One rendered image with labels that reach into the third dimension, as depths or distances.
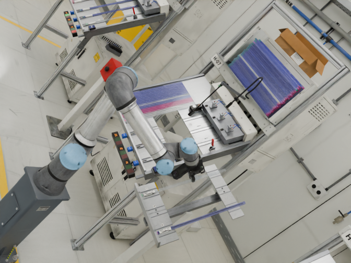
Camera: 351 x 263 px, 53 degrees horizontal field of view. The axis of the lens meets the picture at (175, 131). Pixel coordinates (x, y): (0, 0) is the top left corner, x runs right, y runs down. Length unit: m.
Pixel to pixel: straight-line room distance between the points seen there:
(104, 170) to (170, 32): 1.38
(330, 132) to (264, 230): 1.15
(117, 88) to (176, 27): 1.93
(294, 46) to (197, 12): 1.01
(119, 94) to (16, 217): 0.77
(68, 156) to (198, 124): 1.00
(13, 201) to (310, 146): 2.76
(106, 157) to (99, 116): 1.20
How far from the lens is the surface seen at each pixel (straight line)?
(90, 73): 3.34
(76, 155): 1.65
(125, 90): 1.47
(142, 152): 2.16
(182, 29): 3.37
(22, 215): 1.82
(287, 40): 2.80
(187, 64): 4.87
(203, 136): 2.27
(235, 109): 2.37
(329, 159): 3.64
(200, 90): 2.56
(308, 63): 2.66
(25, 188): 1.79
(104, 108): 1.64
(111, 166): 2.76
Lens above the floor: 1.69
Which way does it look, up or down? 20 degrees down
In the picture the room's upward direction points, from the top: 47 degrees clockwise
